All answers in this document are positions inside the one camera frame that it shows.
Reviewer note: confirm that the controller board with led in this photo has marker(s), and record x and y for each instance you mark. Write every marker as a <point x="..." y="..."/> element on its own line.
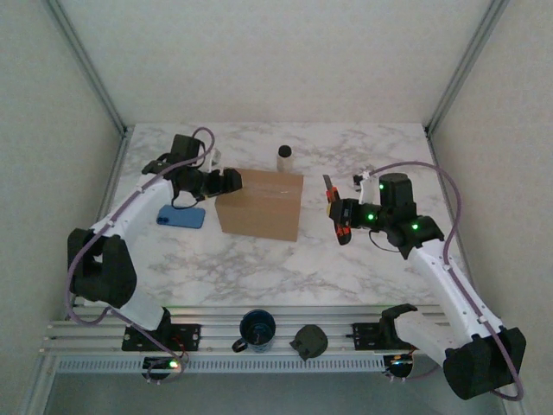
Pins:
<point x="168" y="364"/>
<point x="399" y="361"/>

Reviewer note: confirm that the blue smartphone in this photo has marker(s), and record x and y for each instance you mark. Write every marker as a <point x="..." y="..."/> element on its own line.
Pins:
<point x="181" y="218"/>

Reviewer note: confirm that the aluminium corner post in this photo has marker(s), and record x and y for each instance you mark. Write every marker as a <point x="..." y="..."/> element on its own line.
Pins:
<point x="466" y="65"/>
<point x="90" y="65"/>

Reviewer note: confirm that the aluminium left corner post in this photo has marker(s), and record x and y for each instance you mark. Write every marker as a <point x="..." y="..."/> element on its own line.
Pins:
<point x="90" y="65"/>

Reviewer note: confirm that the aluminium right table side rail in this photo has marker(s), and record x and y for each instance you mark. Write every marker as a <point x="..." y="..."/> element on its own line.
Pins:
<point x="445" y="186"/>

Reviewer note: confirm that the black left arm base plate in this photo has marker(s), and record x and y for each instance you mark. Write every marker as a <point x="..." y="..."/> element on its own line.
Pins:
<point x="190" y="335"/>

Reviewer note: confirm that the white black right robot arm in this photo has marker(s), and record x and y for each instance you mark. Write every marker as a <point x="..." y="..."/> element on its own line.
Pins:
<point x="449" y="285"/>

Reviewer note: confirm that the left controller board with LED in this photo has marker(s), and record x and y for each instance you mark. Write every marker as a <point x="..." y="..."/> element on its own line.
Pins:
<point x="168" y="364"/>

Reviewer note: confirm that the orange black utility knife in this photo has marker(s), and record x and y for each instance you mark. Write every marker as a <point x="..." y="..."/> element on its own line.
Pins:
<point x="344" y="238"/>

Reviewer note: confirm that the aluminium right corner post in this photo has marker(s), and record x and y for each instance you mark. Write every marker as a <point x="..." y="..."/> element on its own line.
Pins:
<point x="466" y="65"/>

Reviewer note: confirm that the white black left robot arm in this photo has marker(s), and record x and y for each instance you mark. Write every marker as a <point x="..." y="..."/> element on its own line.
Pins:
<point x="138" y="203"/>

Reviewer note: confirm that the dark blue mug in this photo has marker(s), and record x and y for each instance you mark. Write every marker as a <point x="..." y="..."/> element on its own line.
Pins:
<point x="259" y="330"/>

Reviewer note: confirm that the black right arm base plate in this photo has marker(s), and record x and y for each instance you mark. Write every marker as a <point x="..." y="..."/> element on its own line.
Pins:
<point x="367" y="337"/>

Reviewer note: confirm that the whitish bottle with black cap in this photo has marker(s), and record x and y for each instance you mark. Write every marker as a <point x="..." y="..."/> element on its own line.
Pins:
<point x="285" y="162"/>

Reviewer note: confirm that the brown cardboard express box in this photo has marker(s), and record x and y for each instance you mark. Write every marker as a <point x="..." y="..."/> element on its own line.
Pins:
<point x="259" y="212"/>

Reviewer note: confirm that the right controller board with LED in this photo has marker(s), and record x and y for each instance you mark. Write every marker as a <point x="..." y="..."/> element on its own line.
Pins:
<point x="399" y="361"/>

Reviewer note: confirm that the aluminium rail frame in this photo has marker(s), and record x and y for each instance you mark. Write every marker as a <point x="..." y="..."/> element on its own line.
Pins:
<point x="216" y="317"/>

